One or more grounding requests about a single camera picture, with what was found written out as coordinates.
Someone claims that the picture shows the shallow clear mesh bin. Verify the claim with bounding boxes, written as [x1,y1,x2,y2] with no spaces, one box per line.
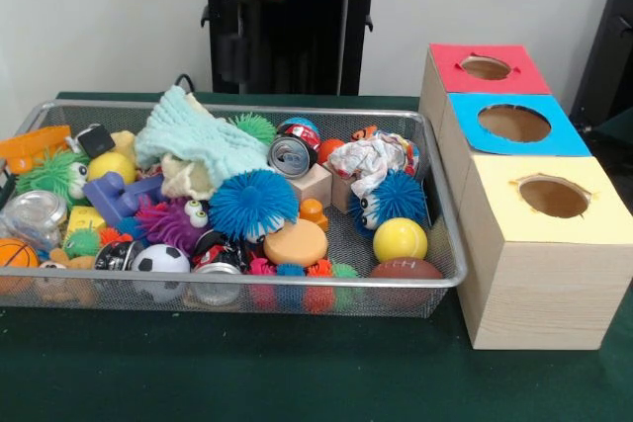
[0,99,469,318]

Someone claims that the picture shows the light blue knitted cloth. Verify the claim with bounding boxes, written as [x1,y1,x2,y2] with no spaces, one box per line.
[134,85,272,181]

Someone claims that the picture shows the large blue spiky ball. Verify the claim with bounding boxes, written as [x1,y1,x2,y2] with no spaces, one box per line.
[208,169,301,241]

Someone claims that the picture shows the purple plastic block toy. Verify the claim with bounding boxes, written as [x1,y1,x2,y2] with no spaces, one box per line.
[82,170,172,228]

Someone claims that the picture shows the orange plastic toy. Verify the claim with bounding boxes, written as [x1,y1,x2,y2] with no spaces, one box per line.
[0,125,73,174]

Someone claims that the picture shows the small blue spiky ball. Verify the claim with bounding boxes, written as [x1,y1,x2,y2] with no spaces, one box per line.
[348,170,429,238]

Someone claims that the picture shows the black and white soccer ball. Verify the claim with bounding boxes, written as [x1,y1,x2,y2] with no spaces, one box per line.
[130,243,192,302]

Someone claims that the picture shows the yellow ball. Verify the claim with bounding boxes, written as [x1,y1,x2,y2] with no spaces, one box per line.
[373,217,429,265]

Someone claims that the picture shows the brown toy football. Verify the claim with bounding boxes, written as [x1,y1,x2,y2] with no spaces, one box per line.
[369,257,445,281]

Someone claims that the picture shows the orange toy basketball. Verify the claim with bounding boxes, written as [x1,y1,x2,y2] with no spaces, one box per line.
[0,237,41,295]

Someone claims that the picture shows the black panel stand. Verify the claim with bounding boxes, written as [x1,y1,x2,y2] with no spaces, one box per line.
[568,0,633,122]

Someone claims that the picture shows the dark green side table cloth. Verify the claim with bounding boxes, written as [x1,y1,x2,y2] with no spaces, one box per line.
[590,105,633,146]

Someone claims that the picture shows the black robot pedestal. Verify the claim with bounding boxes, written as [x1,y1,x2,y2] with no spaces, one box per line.
[200,0,400,96]

